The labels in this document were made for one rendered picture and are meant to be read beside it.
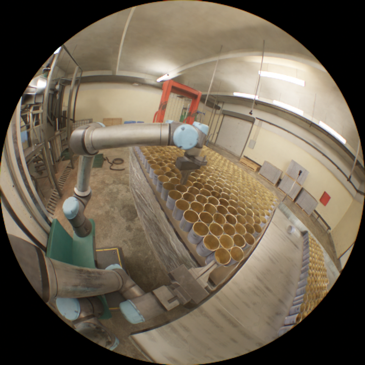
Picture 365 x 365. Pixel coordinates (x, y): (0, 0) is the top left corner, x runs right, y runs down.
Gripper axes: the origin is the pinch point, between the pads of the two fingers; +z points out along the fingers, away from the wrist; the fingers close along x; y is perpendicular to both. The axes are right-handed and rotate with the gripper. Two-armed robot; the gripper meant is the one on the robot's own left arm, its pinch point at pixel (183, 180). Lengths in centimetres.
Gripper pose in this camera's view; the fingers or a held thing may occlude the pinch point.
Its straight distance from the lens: 60.7
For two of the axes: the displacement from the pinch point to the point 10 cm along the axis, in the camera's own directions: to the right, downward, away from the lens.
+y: -5.2, -5.9, 6.2
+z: -2.6, 8.0, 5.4
